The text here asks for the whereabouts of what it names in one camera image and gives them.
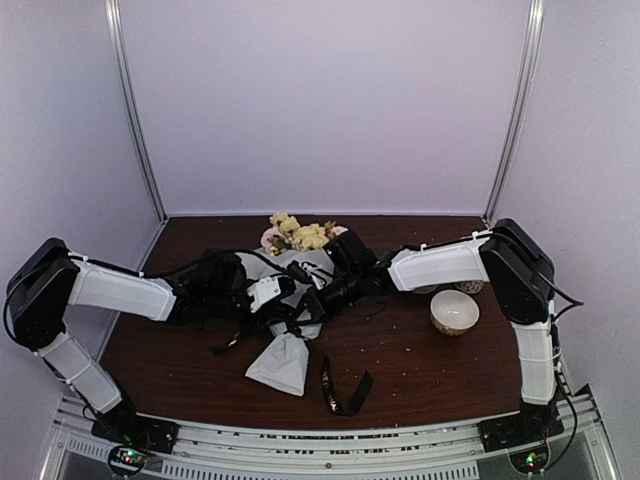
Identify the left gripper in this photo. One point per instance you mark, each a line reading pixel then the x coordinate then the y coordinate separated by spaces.
pixel 269 315

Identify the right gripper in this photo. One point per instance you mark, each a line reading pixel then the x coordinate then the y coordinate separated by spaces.
pixel 317 306

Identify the white wrapping paper sheet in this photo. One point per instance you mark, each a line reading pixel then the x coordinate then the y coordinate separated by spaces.
pixel 282 365

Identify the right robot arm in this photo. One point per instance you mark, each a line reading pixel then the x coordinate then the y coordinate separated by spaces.
pixel 520 274

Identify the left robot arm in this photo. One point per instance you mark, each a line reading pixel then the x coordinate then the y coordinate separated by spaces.
pixel 236 284

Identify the round white bowl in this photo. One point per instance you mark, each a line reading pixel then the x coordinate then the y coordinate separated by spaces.
pixel 453 313

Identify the patterned mug yellow inside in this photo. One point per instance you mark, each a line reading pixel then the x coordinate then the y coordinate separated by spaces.
pixel 470 287

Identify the front aluminium rail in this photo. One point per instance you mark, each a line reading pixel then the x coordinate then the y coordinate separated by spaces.
pixel 451 450

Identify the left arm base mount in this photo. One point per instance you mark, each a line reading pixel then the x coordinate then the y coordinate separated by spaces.
pixel 136 438

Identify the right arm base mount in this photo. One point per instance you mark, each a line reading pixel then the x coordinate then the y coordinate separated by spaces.
pixel 524 436

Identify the right aluminium frame post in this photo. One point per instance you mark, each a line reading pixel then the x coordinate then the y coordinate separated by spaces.
pixel 529 60

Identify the aluminium frame post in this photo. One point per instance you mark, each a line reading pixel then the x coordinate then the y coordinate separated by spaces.
pixel 529 60
pixel 116 32

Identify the left aluminium frame post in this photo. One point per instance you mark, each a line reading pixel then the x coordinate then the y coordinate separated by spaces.
pixel 116 32

